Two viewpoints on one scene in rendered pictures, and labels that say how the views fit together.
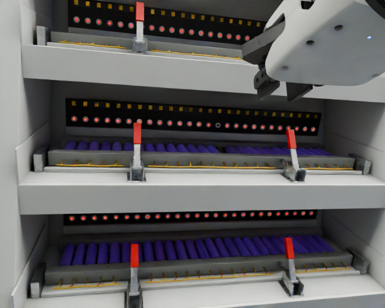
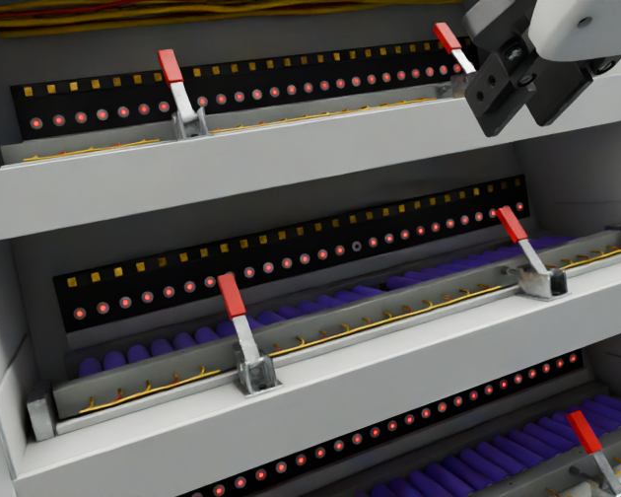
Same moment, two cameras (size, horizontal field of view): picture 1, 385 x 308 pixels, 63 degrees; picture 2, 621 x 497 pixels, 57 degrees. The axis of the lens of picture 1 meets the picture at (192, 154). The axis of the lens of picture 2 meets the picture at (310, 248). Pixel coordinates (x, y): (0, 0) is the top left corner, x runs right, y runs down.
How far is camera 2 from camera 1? 10 cm
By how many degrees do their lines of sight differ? 11
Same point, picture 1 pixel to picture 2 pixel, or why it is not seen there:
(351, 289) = not seen: outside the picture
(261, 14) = (364, 38)
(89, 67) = (105, 188)
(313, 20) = not seen: outside the picture
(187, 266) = not seen: outside the picture
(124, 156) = (213, 351)
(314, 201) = (598, 325)
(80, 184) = (151, 433)
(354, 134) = (597, 190)
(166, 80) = (261, 176)
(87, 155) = (137, 373)
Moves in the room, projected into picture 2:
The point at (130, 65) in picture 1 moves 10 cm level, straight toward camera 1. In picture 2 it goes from (185, 164) to (197, 100)
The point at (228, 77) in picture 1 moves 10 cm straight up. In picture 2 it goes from (372, 140) to (337, 31)
